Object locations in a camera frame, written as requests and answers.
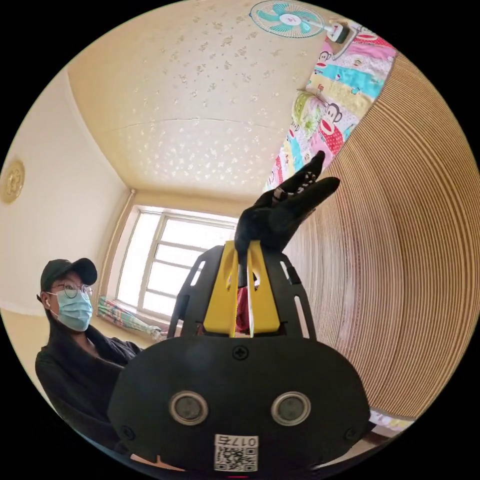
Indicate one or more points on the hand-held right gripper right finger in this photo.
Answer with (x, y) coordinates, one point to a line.
(264, 303)

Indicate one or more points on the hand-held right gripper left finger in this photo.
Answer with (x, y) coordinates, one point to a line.
(220, 296)

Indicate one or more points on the black long sleeve shirt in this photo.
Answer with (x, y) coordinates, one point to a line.
(279, 213)

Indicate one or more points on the window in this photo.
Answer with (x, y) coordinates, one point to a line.
(176, 258)

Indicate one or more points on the striped rolled blanket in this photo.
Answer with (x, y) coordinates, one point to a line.
(127, 317)

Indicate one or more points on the bed with woven mat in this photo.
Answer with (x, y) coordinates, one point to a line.
(397, 240)

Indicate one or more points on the person's body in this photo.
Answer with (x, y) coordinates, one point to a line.
(80, 360)

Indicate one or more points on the teal standing fan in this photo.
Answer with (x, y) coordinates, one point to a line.
(288, 18)

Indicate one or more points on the colourful printed wall cloth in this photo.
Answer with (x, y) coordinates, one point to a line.
(337, 93)

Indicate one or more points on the round golden wall ornament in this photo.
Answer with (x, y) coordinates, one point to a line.
(12, 182)

